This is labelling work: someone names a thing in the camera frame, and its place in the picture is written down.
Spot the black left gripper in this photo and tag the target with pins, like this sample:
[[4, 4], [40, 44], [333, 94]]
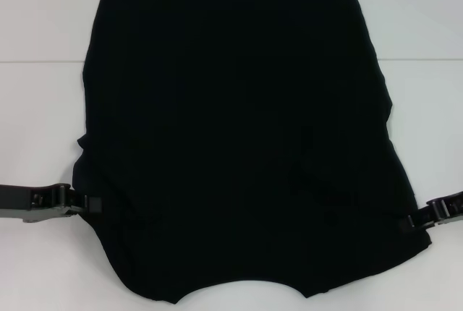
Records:
[[18, 200]]

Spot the black printed t-shirt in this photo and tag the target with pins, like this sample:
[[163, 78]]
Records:
[[235, 90]]

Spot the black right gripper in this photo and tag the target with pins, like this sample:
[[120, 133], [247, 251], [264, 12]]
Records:
[[450, 208]]

